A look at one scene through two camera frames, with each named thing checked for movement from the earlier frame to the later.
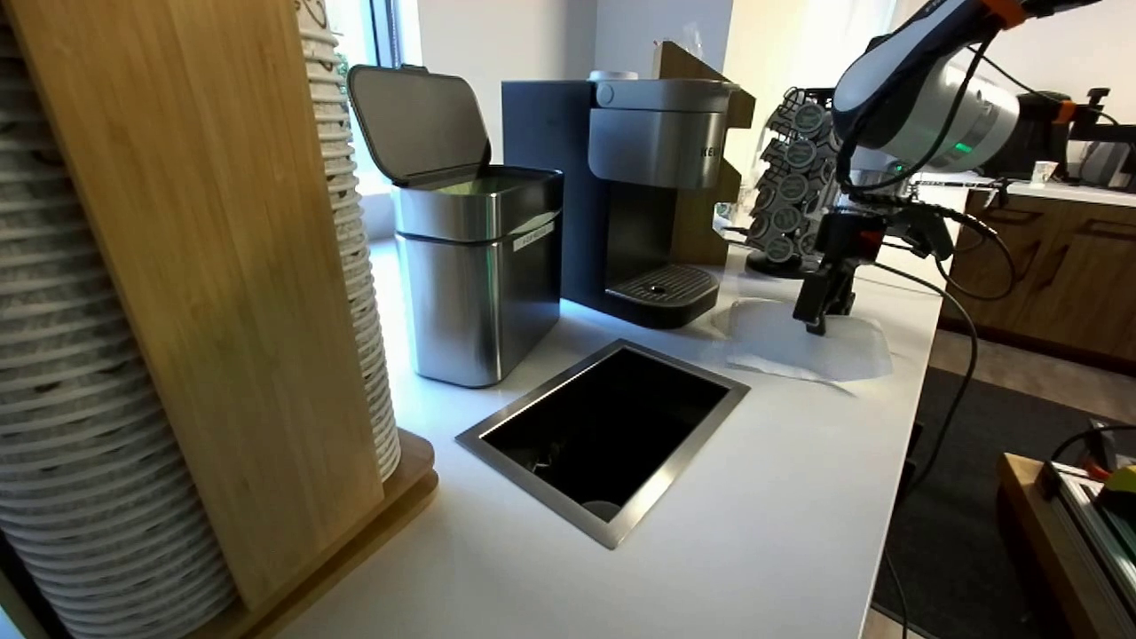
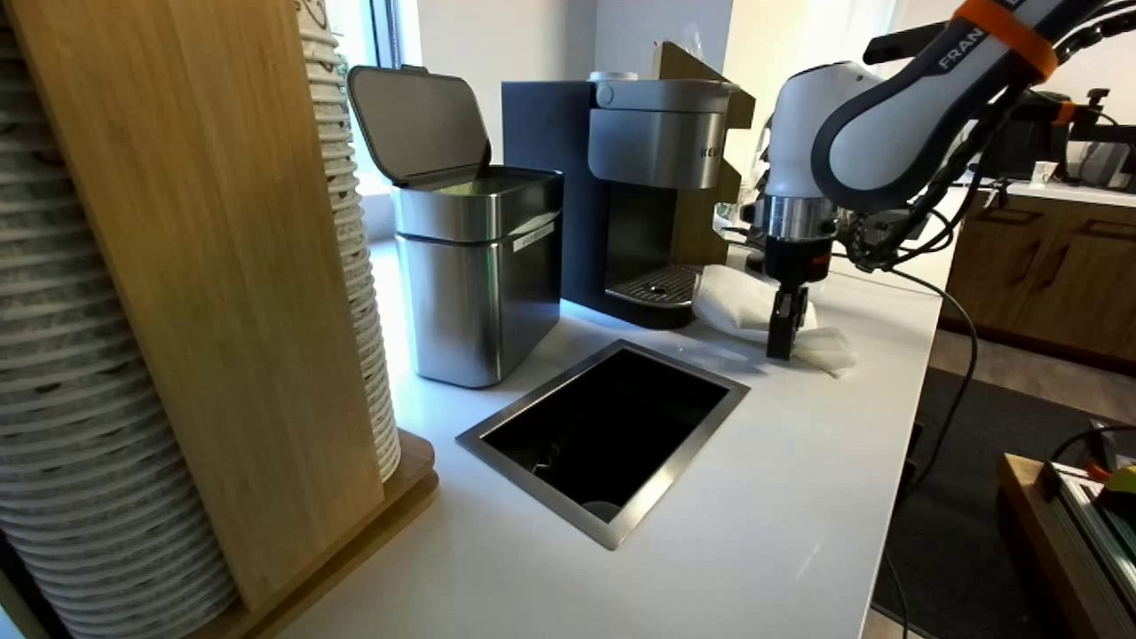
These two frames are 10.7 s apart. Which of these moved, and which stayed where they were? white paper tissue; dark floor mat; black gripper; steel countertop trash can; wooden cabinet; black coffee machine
Moved: white paper tissue; black gripper
Stayed: steel countertop trash can; black coffee machine; wooden cabinet; dark floor mat
